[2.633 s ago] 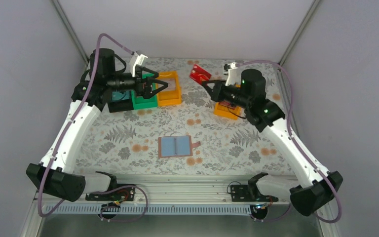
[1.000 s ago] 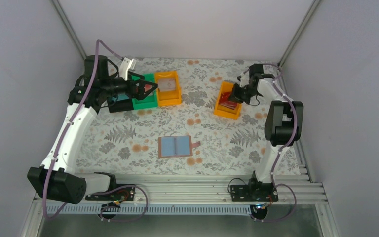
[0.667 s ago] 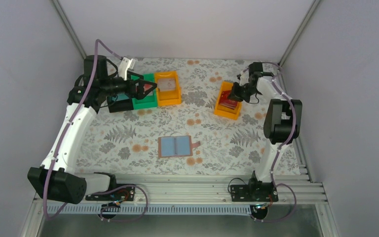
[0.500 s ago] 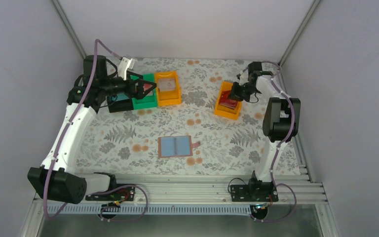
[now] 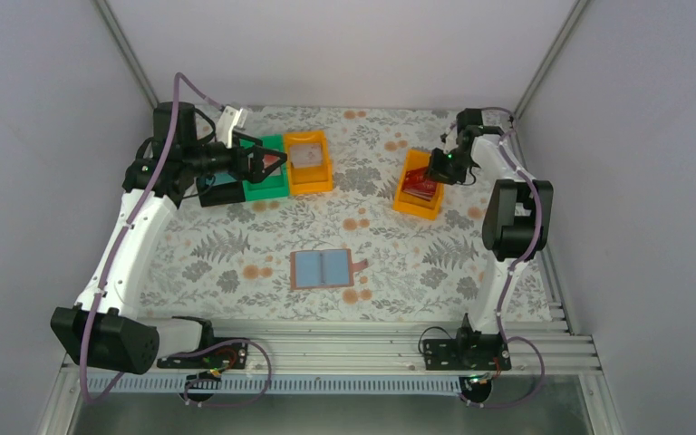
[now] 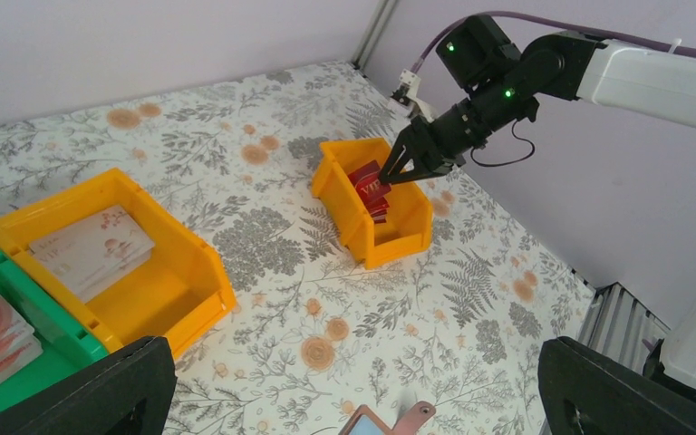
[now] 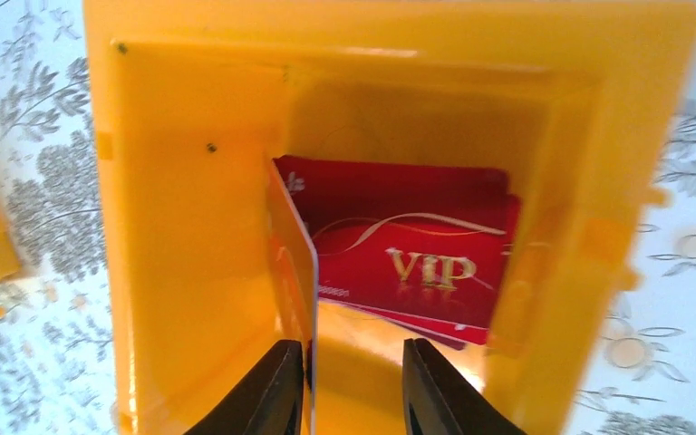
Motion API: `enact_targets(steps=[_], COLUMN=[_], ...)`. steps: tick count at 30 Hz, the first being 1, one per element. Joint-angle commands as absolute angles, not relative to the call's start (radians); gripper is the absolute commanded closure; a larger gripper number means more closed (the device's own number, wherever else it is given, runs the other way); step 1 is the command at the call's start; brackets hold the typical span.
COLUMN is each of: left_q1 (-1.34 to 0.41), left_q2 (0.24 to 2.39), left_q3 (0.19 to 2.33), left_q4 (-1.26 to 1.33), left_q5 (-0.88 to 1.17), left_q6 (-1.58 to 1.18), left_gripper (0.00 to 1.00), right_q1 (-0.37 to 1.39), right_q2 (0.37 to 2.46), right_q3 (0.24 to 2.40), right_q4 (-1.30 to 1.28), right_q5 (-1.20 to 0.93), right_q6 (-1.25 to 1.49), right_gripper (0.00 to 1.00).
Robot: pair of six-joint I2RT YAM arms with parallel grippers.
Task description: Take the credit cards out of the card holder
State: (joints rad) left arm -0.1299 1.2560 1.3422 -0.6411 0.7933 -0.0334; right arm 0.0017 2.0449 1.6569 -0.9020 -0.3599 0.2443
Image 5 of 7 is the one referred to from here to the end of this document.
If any yellow storage bin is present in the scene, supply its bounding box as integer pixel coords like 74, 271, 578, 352
283, 130, 334, 196

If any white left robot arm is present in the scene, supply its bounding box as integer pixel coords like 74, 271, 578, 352
50, 101, 287, 374

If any white floral card stack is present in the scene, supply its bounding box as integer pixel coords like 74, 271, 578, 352
288, 143, 324, 169

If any orange storage bin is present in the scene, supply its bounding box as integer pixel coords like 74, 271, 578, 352
392, 150, 445, 220

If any green storage bin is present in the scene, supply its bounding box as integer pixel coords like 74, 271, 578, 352
243, 134, 290, 202

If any aluminium mounting rail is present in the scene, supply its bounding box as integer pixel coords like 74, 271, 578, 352
192, 320, 602, 396

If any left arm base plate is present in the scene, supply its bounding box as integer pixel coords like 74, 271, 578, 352
156, 337, 249, 371

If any black storage bin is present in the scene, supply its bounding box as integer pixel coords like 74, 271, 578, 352
196, 172, 247, 208

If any floral tablecloth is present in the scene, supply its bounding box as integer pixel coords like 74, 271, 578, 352
136, 106, 491, 322

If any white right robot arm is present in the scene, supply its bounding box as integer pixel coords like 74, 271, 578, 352
426, 108, 554, 369

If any red white card stack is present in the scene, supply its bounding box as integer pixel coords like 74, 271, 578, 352
263, 154, 284, 176

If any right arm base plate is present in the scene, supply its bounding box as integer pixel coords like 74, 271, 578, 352
421, 336, 512, 372

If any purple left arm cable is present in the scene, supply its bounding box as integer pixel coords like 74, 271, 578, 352
77, 72, 272, 410

